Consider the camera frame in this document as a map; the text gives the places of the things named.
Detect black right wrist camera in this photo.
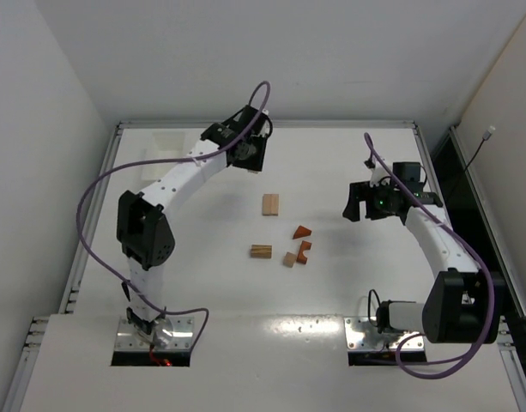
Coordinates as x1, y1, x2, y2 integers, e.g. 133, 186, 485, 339
392, 161, 426, 191

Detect light wooden long block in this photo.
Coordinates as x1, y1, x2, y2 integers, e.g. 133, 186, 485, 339
262, 194, 275, 216

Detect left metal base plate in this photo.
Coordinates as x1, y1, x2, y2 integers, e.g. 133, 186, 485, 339
114, 316, 195, 354

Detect red-brown wooden triangle block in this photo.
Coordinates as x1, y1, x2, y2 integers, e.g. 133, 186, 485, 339
293, 225, 312, 239

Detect red-brown wooden arch block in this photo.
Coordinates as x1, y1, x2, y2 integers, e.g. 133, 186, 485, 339
296, 240, 312, 264

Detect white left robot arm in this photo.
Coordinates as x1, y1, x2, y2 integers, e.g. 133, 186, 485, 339
117, 106, 273, 336

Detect white plastic tray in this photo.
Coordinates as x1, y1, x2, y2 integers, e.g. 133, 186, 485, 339
141, 130, 186, 185

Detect aluminium table edge rail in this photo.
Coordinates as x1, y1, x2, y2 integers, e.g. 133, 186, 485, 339
428, 127, 480, 247

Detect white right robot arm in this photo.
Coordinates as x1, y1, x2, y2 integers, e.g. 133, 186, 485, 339
342, 181, 506, 344

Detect striped brown wooden block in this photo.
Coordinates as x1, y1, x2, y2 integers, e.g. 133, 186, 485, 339
250, 245, 273, 259

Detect metal base plate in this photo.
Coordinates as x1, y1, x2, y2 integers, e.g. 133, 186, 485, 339
114, 316, 195, 354
344, 317, 425, 354

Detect black wall cable with plug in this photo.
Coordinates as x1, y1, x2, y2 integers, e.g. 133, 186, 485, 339
442, 124, 497, 207

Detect light wooden letter cube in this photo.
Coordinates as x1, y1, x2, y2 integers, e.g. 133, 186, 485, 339
282, 252, 297, 268

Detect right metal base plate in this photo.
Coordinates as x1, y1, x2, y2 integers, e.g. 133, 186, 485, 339
344, 317, 425, 354

